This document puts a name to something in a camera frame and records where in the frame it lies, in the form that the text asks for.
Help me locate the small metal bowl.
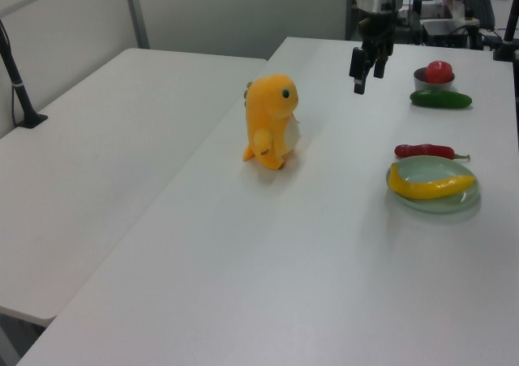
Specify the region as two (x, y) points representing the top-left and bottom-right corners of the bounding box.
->
(413, 67), (456, 92)

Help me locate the red apple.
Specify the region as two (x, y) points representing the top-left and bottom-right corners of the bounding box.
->
(424, 60), (454, 84)

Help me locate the black electronics box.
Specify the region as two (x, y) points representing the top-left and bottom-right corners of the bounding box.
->
(421, 19), (483, 50)

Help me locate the red chili pepper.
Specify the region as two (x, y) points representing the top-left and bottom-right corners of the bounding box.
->
(394, 143), (471, 162)

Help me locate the black camera stand pole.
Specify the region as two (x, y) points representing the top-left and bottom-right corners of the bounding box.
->
(492, 6), (519, 62)
(0, 19), (49, 129)

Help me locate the yellow banana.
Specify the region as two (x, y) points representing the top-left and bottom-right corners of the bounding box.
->
(388, 162), (476, 200)

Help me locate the gray partition post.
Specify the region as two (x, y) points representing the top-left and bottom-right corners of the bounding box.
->
(123, 0), (150, 50)

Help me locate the green cucumber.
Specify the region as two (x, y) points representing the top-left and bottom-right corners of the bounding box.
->
(409, 89), (473, 110)

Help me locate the orange plush dinosaur toy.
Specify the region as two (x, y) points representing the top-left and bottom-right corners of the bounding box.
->
(242, 73), (303, 171)

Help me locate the black keyboard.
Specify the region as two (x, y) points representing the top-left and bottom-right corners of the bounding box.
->
(464, 0), (496, 30)

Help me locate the pale green plastic plate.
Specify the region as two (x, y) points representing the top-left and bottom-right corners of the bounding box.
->
(385, 155), (483, 214)

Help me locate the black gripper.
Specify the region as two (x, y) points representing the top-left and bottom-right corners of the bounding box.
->
(349, 11), (397, 96)

